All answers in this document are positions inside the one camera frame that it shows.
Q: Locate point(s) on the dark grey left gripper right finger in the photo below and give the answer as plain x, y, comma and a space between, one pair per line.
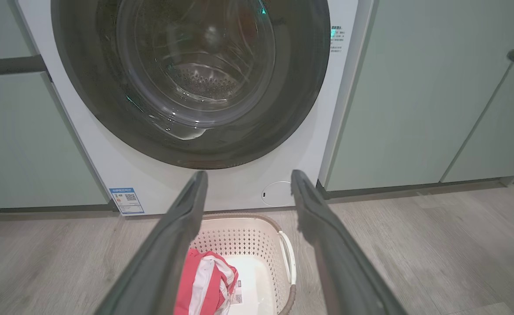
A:
336, 258

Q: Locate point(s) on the black printed text notice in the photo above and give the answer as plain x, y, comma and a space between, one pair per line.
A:
336, 39

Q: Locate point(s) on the round dark washing machine door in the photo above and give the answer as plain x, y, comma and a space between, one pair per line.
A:
90, 87

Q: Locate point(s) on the barcode label in basket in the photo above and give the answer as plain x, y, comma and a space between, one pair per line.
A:
236, 294

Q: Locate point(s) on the red white striped garment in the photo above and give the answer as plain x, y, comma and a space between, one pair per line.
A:
204, 284

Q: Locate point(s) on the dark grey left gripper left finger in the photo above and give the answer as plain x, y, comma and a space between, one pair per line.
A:
160, 258

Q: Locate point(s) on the blue energy label sticker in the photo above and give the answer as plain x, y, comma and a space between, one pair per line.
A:
127, 201

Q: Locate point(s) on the cream perforated laundry basket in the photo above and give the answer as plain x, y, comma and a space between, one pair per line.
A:
257, 245

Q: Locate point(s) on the pale green cabinet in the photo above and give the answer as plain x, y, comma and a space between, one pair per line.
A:
414, 96

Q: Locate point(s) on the narrow pale green cabinet door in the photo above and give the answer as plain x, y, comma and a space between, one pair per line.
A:
502, 135

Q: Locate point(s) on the round white filter cover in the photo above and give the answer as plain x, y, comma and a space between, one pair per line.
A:
279, 194

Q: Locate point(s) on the tall pale green cabinet drawer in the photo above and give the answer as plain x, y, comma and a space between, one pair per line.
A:
20, 144

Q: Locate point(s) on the white front-load washing machine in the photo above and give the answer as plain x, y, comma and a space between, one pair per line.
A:
121, 170

